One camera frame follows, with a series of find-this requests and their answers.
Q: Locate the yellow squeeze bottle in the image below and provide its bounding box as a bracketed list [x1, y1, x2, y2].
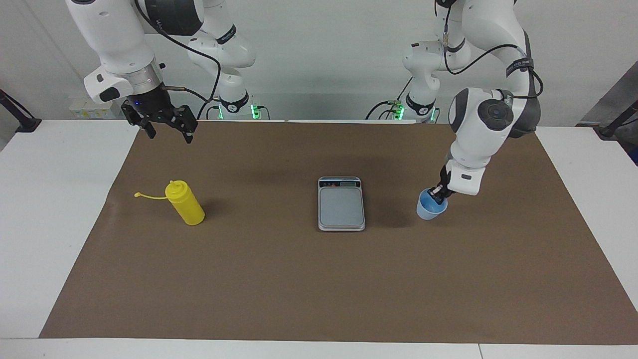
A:
[134, 180, 205, 226]

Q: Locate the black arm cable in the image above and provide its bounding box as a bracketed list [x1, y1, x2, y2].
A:
[134, 0, 222, 104]
[441, 0, 545, 100]

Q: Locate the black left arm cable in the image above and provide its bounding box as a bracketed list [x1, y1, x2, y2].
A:
[441, 0, 545, 100]

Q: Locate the black base cable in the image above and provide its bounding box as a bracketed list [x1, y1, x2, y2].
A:
[365, 100, 399, 120]
[197, 98, 221, 120]

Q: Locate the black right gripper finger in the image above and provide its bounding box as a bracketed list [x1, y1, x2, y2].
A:
[169, 105, 198, 144]
[127, 116, 157, 139]

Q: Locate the white power strip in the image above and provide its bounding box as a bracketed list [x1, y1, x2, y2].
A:
[69, 96, 114, 119]

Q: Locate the brown paper mat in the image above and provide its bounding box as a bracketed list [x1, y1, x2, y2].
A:
[39, 120, 638, 346]

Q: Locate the black stand pole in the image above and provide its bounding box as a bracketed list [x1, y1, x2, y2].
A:
[598, 99, 638, 139]
[0, 89, 42, 133]

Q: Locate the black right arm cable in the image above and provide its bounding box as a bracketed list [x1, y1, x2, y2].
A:
[134, 0, 222, 104]

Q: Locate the silver digital kitchen scale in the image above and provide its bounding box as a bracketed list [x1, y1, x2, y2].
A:
[318, 176, 366, 232]

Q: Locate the light blue plastic cup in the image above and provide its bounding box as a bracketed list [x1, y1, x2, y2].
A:
[417, 188, 448, 220]

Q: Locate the grey panel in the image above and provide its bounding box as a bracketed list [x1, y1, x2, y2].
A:
[576, 62, 638, 128]

